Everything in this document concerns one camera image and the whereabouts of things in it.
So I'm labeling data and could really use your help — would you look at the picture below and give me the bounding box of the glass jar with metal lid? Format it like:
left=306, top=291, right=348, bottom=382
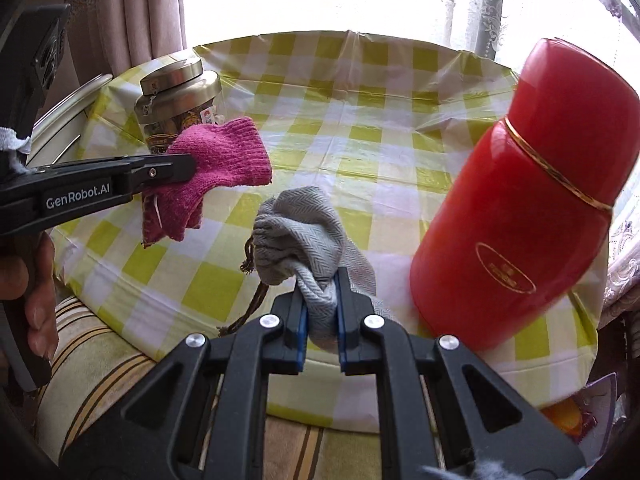
left=134, top=57, right=223, bottom=156

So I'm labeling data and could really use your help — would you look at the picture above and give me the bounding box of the white cabinet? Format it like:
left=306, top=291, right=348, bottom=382
left=25, top=74, right=113, bottom=166

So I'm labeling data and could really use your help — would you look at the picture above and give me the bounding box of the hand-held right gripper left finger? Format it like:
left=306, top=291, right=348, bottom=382
left=60, top=294, right=308, bottom=480

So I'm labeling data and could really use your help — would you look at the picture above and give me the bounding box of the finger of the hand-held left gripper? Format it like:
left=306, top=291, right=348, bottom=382
left=117, top=153, right=198, bottom=196

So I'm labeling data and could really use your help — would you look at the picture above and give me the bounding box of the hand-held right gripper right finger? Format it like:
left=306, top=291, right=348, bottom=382
left=336, top=267, right=587, bottom=480

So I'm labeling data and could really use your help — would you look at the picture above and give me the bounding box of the magenta knit glove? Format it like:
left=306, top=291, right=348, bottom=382
left=141, top=116, right=273, bottom=250

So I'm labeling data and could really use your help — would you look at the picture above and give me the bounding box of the striped plush blanket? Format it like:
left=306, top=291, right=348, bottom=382
left=30, top=295, right=451, bottom=480

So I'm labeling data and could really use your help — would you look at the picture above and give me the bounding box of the grey drawstring pouch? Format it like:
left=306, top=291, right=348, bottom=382
left=216, top=186, right=398, bottom=351

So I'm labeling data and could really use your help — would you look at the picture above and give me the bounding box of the person's left hand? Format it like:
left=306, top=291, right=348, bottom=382
left=0, top=232, right=55, bottom=361

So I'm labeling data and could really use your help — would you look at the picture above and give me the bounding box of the mauve curtain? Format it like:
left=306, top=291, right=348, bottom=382
left=65, top=0, right=188, bottom=81

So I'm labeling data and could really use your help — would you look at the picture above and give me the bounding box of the yellow checked tablecloth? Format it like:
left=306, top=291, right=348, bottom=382
left=50, top=30, right=608, bottom=436

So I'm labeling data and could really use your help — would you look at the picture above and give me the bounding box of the red thermos flask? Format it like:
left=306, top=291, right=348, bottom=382
left=410, top=37, right=638, bottom=352

